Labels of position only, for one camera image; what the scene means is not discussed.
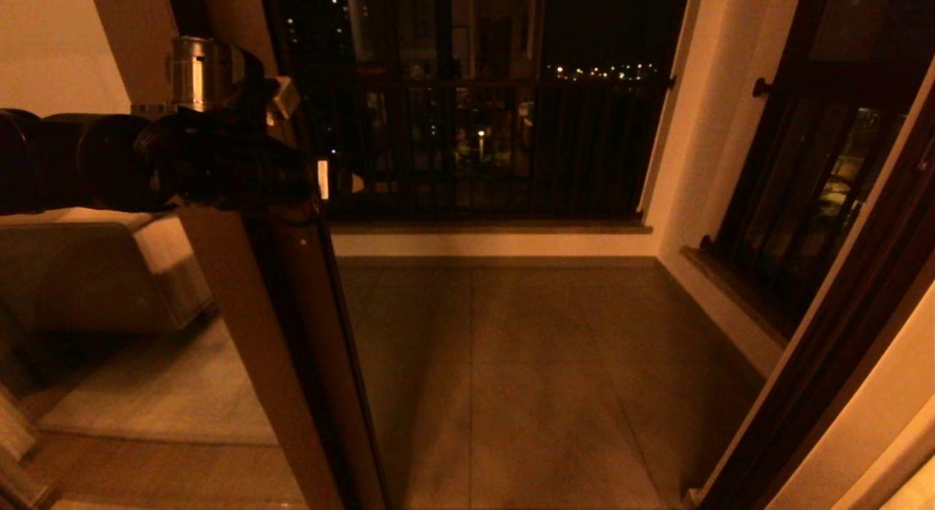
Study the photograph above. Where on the black metal balcony railing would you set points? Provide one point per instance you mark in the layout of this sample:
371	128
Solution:
584	152

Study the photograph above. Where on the brown stone side window sill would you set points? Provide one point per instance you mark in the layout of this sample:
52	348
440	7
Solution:
730	291

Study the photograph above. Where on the brown framed sliding glass door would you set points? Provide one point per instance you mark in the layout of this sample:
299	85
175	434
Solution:
329	335

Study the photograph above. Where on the beige sofa cushion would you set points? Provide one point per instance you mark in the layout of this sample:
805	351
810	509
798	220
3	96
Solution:
109	219

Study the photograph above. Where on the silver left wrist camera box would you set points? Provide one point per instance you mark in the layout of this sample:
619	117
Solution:
285	97

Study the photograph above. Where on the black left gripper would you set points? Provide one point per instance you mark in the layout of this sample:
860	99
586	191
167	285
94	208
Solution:
234	166

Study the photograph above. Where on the brown framed fixed glass panel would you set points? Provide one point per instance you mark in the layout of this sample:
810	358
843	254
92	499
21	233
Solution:
252	313

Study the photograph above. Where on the dark brown side window frame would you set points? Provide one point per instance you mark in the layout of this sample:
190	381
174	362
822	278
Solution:
840	79

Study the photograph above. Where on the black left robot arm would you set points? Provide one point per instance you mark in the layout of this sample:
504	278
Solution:
73	166

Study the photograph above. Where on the beige sofa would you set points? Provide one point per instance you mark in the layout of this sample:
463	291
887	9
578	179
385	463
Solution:
88	276

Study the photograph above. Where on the black metal side window railing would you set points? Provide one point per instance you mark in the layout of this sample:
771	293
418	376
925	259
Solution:
803	203

